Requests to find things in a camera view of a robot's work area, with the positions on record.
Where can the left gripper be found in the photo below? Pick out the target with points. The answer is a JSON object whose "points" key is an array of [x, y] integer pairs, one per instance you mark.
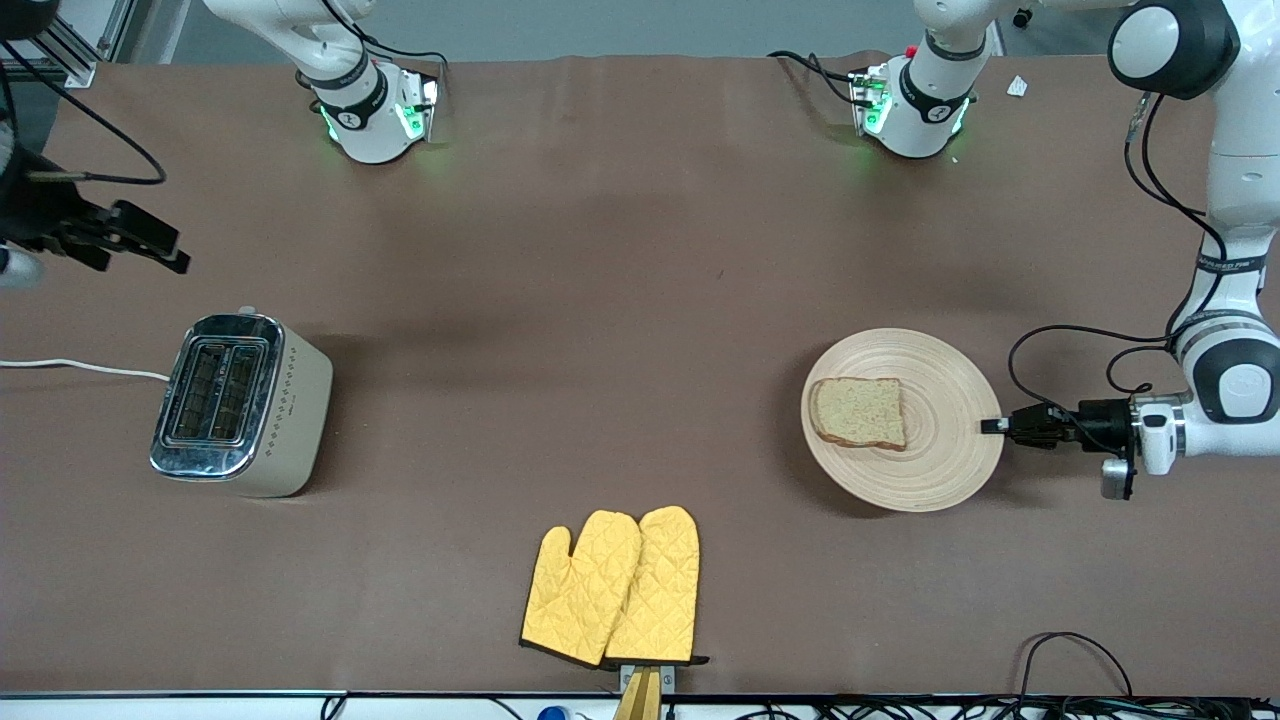
{"points": [[1100, 418]]}

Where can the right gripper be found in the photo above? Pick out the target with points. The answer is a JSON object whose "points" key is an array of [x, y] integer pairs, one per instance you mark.
{"points": [[38, 212]]}

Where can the right gripper grey cylinder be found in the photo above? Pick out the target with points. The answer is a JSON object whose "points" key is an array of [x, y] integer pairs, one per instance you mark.
{"points": [[20, 272]]}

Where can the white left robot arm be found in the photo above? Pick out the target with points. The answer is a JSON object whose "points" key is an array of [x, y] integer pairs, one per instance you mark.
{"points": [[1240, 200]]}

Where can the aluminium frame profile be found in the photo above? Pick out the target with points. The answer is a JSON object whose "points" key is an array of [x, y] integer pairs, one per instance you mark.
{"points": [[75, 60]]}

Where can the grey metal bracket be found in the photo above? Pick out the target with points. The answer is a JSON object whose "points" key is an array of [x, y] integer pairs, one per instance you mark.
{"points": [[668, 677]]}

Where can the small white paper scrap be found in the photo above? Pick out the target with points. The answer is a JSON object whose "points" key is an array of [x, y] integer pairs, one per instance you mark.
{"points": [[1017, 86]]}

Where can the brown bread slice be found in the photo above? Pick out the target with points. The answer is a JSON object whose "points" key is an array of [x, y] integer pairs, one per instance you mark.
{"points": [[860, 412]]}

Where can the chrome and beige toaster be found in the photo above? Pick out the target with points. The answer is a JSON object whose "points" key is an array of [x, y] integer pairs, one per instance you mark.
{"points": [[290, 420]]}

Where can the round light wooden plate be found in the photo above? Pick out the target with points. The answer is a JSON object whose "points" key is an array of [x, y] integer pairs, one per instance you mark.
{"points": [[940, 460]]}

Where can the wooden stick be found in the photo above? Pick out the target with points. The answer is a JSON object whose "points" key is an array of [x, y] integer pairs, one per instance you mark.
{"points": [[640, 700]]}

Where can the yellow quilted oven mitt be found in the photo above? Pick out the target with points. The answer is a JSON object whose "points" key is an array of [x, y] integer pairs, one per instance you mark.
{"points": [[660, 590], [575, 590]]}

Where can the blue cap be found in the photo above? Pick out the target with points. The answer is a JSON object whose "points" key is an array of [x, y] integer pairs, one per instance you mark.
{"points": [[552, 714]]}

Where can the left gripper grey cylinder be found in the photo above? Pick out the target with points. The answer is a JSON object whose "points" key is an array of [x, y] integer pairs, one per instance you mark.
{"points": [[1115, 480]]}

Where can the gripper grey cylinder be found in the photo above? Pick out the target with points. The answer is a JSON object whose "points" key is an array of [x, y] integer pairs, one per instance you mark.
{"points": [[1115, 480], [20, 272]]}

